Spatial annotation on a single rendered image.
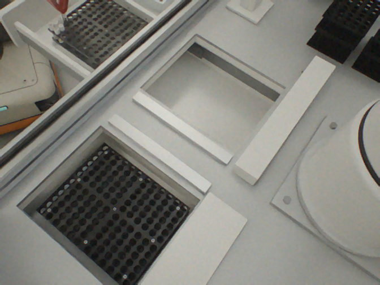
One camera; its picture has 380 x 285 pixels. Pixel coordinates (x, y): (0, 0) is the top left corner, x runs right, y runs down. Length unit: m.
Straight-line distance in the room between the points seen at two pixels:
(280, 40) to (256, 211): 0.41
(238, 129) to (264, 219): 0.27
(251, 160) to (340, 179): 0.15
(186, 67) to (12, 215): 0.53
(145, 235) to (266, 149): 0.27
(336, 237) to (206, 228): 0.21
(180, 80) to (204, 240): 0.44
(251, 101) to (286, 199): 0.32
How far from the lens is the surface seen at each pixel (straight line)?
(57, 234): 0.69
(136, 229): 0.59
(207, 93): 0.80
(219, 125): 0.76
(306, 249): 0.59
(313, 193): 0.57
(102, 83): 0.62
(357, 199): 0.48
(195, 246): 0.53
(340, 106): 0.73
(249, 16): 0.82
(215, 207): 0.55
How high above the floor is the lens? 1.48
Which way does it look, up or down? 64 degrees down
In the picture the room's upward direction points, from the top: 8 degrees clockwise
